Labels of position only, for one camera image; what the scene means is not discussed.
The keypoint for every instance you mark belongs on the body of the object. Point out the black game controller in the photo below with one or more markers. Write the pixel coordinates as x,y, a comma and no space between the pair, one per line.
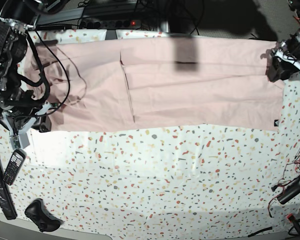
41,217

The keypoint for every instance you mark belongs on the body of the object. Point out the black remote control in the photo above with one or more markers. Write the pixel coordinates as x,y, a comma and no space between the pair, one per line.
14,165

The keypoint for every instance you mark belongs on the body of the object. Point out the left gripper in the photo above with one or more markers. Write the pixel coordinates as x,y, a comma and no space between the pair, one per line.
285,60

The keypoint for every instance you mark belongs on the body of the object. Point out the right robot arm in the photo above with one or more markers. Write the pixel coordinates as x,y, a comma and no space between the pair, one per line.
17,18

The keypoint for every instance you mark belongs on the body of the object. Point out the black cylindrical device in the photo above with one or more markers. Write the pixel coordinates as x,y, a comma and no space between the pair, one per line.
292,191

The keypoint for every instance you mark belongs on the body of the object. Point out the red black clamp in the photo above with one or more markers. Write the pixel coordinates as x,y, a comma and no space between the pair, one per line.
295,223

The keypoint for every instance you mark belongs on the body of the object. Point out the long black bar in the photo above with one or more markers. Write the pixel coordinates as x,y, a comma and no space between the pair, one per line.
6,203

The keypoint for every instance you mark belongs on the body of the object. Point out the power strip with red light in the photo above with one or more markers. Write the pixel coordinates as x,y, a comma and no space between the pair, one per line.
97,24

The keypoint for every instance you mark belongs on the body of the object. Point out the pink T-shirt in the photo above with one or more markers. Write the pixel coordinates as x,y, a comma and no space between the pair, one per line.
129,84

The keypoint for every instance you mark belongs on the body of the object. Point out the grey table clamp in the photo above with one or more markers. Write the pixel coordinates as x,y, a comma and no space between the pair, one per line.
111,35

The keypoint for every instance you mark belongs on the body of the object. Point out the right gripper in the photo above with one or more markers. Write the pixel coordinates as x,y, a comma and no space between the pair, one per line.
17,102

